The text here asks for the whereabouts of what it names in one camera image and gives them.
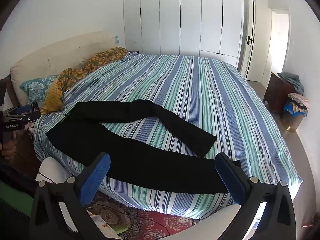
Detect red patterned rug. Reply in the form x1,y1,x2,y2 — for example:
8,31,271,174
86,190,201,240

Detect white door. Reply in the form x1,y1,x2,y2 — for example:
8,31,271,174
239,0,273,83

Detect pile of mixed clothes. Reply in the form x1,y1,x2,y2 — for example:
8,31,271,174
283,92,309,117

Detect striped bed sheet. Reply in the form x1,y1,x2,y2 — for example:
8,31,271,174
33,52,304,220

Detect mustard patterned pillow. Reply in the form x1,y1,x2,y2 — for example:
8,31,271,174
40,79,66,115

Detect dark wooden chest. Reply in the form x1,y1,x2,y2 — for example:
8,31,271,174
262,71,304,115

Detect beige padded headboard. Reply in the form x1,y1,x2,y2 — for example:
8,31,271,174
9,31,127,106

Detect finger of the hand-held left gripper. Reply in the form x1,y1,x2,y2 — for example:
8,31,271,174
5,105,33,117
6,110,42,125

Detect white furniture piece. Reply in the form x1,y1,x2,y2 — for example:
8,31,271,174
164,200,267,240

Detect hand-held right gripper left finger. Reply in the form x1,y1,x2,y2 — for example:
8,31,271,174
29,152,112,240

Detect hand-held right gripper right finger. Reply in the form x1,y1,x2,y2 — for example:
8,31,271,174
214,152,297,240

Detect person's left hand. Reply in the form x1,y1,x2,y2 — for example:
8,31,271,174
0,131,18,161

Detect white wardrobe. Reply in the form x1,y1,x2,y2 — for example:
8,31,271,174
123,0,244,68

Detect green flat object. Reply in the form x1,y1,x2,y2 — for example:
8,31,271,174
110,224,128,234

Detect green cloth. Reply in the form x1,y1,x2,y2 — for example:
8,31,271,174
0,182,34,218

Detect orange floral blanket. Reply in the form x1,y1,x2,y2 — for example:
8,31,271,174
57,47,129,92

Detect black pants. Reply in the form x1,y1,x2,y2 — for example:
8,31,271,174
46,99,242,194

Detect teal patterned pillow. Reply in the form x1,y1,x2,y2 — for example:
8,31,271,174
19,74,59,107

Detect teal cloth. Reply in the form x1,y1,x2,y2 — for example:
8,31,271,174
277,72,304,94

